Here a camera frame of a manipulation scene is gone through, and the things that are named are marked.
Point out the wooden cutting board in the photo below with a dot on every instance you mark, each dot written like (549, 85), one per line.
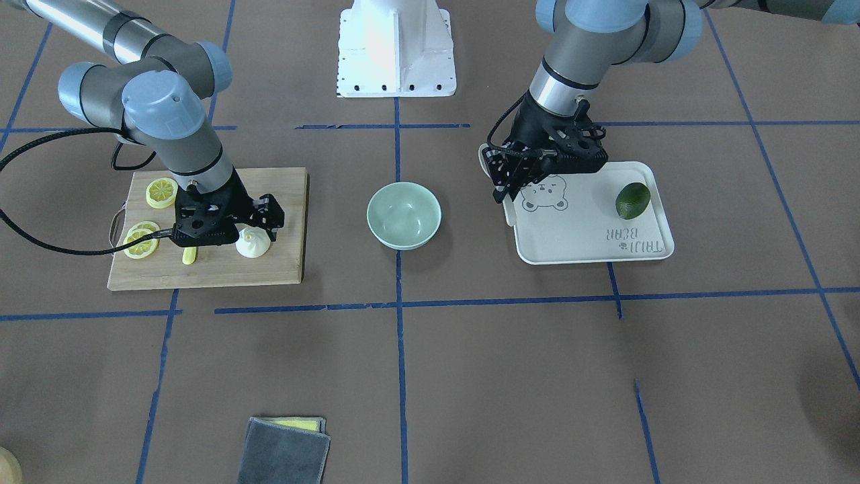
(223, 266)

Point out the lemon slice top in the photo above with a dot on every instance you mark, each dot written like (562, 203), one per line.
(161, 192)

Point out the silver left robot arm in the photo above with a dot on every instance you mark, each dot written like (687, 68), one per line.
(589, 37)

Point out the yellow plastic knife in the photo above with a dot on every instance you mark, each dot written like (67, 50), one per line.
(189, 255)

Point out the lemon slice front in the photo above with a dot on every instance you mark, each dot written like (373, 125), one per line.
(140, 247)

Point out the lemon slice behind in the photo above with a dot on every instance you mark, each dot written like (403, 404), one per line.
(145, 224)

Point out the lemon slice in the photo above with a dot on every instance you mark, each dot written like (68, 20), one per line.
(161, 192)
(140, 247)
(145, 224)

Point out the light green bowl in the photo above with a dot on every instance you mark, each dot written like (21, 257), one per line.
(404, 216)

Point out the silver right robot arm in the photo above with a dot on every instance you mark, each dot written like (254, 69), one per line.
(153, 98)

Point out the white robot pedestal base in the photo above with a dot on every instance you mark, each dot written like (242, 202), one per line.
(395, 49)

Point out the white rectangular tray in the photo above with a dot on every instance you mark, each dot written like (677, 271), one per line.
(571, 219)

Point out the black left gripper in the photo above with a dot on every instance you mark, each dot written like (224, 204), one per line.
(530, 126)

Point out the grey folded cloth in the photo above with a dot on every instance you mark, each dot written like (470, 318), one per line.
(284, 450)

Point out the wooden mug tree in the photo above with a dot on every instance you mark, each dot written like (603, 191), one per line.
(11, 472)

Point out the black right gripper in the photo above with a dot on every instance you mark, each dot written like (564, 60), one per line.
(236, 197)

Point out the white plastic spoon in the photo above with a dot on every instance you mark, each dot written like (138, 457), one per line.
(507, 204)

